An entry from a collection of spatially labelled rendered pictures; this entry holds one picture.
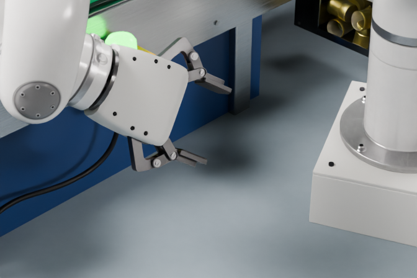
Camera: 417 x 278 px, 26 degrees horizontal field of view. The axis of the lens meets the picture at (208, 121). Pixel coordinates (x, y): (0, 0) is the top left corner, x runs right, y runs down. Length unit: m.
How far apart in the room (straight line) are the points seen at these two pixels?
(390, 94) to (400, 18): 0.12
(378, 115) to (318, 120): 0.28
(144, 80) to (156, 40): 0.31
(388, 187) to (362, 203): 0.05
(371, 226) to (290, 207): 0.13
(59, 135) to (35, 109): 0.40
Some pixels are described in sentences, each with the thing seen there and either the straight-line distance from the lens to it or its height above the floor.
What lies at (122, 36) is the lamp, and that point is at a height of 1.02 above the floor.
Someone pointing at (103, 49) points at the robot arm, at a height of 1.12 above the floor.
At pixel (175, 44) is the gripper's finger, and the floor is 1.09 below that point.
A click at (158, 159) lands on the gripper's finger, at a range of 1.07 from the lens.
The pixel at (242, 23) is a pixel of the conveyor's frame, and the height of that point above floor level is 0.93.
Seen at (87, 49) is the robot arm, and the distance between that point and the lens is 1.00.
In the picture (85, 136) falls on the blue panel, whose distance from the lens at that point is 1.35.
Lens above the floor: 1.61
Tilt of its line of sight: 34 degrees down
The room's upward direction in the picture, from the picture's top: straight up
